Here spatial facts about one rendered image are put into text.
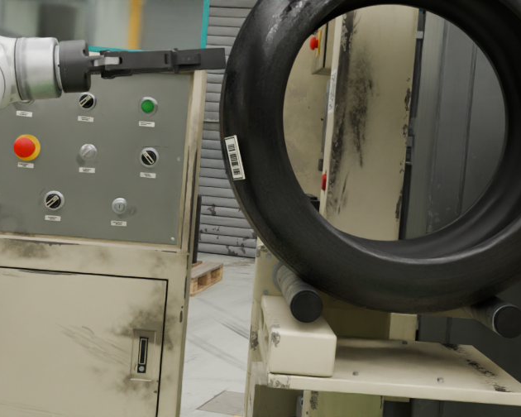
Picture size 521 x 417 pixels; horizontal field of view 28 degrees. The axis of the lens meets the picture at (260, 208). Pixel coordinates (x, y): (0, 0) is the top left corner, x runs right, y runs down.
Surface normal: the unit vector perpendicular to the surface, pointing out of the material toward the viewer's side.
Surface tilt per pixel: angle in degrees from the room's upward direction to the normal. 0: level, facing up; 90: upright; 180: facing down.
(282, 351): 90
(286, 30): 85
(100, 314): 90
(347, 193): 90
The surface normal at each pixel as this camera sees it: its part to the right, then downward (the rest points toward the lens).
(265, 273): 0.04, 0.06
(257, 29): -0.62, -0.31
